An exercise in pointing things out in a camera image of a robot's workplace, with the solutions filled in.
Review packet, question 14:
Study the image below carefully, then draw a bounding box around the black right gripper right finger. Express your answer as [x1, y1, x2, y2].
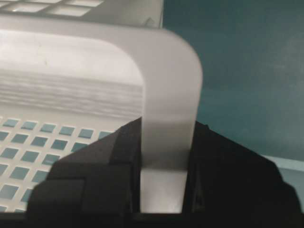
[182, 122, 302, 228]

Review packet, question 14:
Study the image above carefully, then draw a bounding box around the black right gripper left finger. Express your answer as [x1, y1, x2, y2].
[26, 119, 141, 228]

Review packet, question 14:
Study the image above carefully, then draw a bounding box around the white perforated plastic basket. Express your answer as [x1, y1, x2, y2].
[0, 0, 203, 214]

